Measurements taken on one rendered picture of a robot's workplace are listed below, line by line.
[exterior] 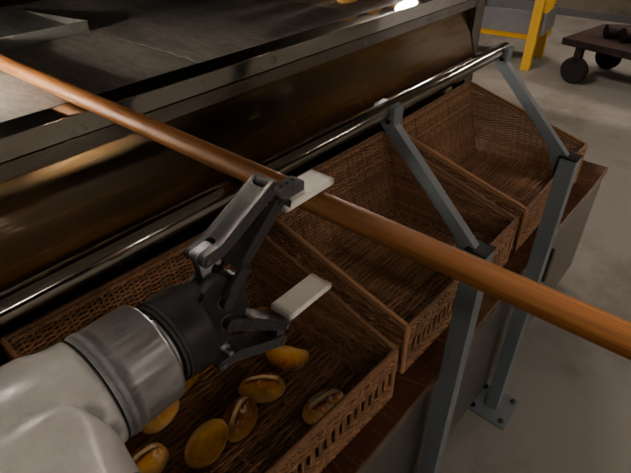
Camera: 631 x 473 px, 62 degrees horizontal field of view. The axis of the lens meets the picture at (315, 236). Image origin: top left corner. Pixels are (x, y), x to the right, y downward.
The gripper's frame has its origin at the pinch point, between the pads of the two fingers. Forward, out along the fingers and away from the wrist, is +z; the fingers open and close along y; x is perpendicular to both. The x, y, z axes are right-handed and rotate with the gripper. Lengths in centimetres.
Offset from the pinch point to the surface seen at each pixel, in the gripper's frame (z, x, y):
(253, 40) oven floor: 54, -64, 2
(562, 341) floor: 137, 12, 120
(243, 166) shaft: 5.2, -16.4, -0.7
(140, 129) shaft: 4.6, -38.1, 0.1
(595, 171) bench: 166, -1, 62
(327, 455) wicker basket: 10, -5, 59
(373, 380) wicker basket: 23, -5, 49
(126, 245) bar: -12.0, -17.9, 2.9
